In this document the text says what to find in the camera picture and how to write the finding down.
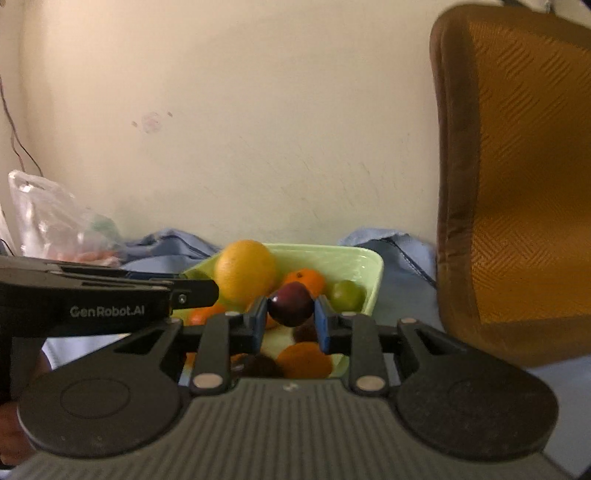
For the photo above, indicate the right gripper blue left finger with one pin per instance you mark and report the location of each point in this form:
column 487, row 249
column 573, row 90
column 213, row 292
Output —
column 223, row 336

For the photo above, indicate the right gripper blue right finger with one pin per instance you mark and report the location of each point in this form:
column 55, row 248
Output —
column 356, row 336

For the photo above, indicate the orange mandarin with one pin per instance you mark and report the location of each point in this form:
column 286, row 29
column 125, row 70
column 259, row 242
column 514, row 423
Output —
column 199, row 316
column 304, row 360

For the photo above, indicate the dark purple plum front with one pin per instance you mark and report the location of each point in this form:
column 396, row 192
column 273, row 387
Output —
column 259, row 366

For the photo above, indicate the green lime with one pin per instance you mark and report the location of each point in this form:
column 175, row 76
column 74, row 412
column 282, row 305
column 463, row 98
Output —
column 346, row 295

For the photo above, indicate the large yellow grapefruit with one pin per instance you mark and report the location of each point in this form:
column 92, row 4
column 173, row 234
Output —
column 245, row 270

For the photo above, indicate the large orange with stem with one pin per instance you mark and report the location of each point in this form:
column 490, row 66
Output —
column 312, row 279

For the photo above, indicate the dark purple plum back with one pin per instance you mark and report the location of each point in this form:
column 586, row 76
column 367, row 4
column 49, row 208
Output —
column 291, row 305

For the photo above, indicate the person's left hand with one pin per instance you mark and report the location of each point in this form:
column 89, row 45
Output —
column 15, row 448

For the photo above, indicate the blue checked bed sheet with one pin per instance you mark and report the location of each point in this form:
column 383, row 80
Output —
column 408, row 289

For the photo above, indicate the light green plastic basin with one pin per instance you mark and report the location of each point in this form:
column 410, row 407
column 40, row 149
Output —
column 362, row 266

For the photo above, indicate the clear plastic bag of fruit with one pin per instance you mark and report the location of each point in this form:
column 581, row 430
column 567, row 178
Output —
column 53, row 225

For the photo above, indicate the brown woven seat cushion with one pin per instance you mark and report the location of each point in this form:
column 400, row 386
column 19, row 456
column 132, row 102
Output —
column 513, row 242

